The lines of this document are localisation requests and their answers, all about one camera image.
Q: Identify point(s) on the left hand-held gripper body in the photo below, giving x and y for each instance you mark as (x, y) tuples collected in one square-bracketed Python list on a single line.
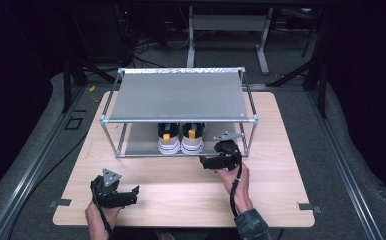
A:
[(109, 195)]

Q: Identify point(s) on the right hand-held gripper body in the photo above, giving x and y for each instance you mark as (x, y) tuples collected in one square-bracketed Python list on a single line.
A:
[(227, 158)]

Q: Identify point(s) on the navy and white sneaker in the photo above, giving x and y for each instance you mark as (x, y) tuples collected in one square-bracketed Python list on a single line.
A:
[(168, 143), (192, 143)]

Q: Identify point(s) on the grey metal shoe rack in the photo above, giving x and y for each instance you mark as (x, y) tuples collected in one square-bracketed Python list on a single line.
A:
[(181, 96)]

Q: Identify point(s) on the person's left hand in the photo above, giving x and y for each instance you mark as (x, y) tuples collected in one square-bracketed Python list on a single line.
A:
[(97, 221)]

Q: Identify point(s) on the person's right hand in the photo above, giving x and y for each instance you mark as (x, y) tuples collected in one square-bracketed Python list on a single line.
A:
[(242, 193)]

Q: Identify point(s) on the yellow connector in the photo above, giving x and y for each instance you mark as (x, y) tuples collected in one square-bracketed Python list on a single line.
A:
[(92, 89)]

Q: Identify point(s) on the black metal stand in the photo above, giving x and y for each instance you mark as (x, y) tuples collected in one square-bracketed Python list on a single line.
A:
[(321, 66), (68, 83)]

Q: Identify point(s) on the grey metal bracket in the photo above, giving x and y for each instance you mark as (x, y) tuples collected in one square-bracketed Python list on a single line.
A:
[(309, 207), (61, 202)]

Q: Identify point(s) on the aluminium floor rail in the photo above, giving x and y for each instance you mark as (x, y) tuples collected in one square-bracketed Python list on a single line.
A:
[(34, 166), (344, 160)]

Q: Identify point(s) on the white metal table frame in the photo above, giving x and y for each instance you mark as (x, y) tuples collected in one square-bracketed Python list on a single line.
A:
[(229, 23)]

